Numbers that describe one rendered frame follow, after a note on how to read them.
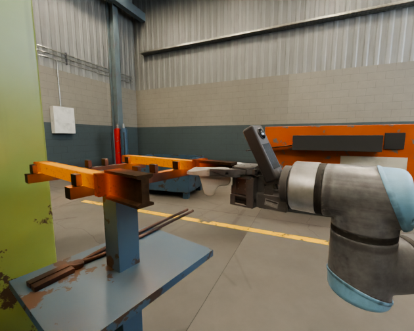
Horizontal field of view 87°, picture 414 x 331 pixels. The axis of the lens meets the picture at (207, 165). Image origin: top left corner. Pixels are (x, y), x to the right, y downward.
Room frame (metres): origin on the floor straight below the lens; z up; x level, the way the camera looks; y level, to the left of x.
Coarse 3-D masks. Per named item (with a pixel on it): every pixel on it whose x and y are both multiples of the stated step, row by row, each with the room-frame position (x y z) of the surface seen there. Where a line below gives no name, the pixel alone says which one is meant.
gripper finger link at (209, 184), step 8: (200, 168) 0.45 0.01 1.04; (208, 168) 0.44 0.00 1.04; (216, 168) 0.44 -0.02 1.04; (224, 168) 0.44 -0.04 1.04; (200, 176) 0.44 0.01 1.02; (208, 176) 0.44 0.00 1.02; (208, 184) 0.45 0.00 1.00; (216, 184) 0.44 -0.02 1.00; (224, 184) 0.44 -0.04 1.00; (208, 192) 0.45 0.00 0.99
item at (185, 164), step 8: (136, 160) 0.67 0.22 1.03; (144, 160) 0.65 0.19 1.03; (152, 160) 0.63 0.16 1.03; (160, 160) 0.60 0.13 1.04; (168, 160) 0.59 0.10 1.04; (176, 160) 0.57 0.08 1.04; (184, 160) 0.55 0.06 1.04; (192, 160) 0.53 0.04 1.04; (200, 160) 0.52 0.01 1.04; (208, 160) 0.52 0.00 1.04; (216, 160) 0.52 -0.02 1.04; (184, 168) 0.55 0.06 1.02; (192, 168) 0.54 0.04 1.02
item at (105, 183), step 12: (48, 168) 0.46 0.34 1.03; (60, 168) 0.42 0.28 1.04; (72, 168) 0.41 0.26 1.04; (84, 168) 0.41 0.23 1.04; (120, 168) 0.34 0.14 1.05; (84, 180) 0.36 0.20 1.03; (96, 180) 0.32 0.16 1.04; (108, 180) 0.33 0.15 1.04; (120, 180) 0.31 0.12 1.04; (132, 180) 0.29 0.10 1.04; (144, 180) 0.28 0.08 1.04; (96, 192) 0.32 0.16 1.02; (108, 192) 0.33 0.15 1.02; (120, 192) 0.31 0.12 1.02; (132, 192) 0.29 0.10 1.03; (144, 192) 0.28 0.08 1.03; (132, 204) 0.28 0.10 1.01; (144, 204) 0.28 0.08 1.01
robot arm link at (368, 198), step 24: (336, 168) 0.35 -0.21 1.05; (360, 168) 0.33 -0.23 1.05; (384, 168) 0.32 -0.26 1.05; (336, 192) 0.32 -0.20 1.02; (360, 192) 0.31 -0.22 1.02; (384, 192) 0.29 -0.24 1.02; (408, 192) 0.28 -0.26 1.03; (336, 216) 0.34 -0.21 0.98; (360, 216) 0.31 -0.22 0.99; (384, 216) 0.29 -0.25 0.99; (408, 216) 0.28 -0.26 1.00
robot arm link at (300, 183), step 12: (300, 168) 0.37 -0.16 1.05; (312, 168) 0.36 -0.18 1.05; (288, 180) 0.37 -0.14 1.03; (300, 180) 0.36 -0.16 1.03; (312, 180) 0.35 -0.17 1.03; (288, 192) 0.37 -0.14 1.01; (300, 192) 0.35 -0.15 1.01; (312, 192) 0.34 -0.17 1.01; (288, 204) 0.38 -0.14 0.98; (300, 204) 0.36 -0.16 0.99; (312, 204) 0.35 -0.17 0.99
